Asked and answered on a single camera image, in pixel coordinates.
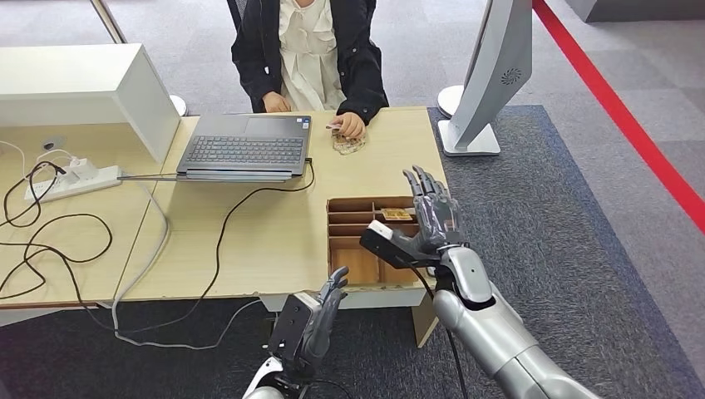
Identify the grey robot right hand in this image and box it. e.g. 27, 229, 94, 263
402, 165, 466, 254

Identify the person's right hand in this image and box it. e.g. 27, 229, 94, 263
261, 91, 292, 114

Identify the person's left hand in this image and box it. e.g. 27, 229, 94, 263
330, 111, 367, 140

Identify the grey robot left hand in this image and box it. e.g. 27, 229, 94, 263
301, 267, 350, 370

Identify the wooden compartment organizer box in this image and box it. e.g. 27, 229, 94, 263
324, 196, 426, 288

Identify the person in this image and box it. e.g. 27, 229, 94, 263
226, 0, 390, 140

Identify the dark grey laptop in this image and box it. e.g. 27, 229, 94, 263
175, 114, 313, 184

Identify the grey flat laptop stand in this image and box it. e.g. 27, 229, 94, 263
116, 169, 293, 185

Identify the light wooden desk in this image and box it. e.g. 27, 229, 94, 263
0, 118, 189, 313
112, 107, 469, 349

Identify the dark blue carpet mat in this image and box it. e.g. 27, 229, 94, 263
0, 104, 705, 399

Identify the silver kiosk stand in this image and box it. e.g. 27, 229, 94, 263
437, 0, 535, 157

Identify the grey metal pole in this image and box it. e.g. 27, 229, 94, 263
89, 0, 129, 45

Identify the white desk riser box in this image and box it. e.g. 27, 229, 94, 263
0, 43, 182, 164

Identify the red barrier band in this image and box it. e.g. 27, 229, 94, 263
531, 0, 705, 235

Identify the white power strip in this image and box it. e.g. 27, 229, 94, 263
24, 165, 122, 204

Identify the grey low platform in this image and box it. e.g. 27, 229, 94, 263
567, 0, 705, 23

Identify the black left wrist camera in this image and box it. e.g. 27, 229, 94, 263
268, 292, 323, 367

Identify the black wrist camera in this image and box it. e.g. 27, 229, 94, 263
268, 292, 323, 367
358, 219, 441, 271

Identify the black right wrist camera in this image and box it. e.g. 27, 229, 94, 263
358, 219, 441, 271

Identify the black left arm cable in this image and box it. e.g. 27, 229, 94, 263
297, 377, 353, 399

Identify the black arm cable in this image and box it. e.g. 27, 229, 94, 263
410, 264, 469, 399
297, 377, 353, 399

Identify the black laptop power cable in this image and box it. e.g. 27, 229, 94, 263
112, 158, 316, 336

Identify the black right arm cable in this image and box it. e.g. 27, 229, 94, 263
410, 264, 469, 399

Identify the grey cable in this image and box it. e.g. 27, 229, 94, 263
110, 190, 263, 352

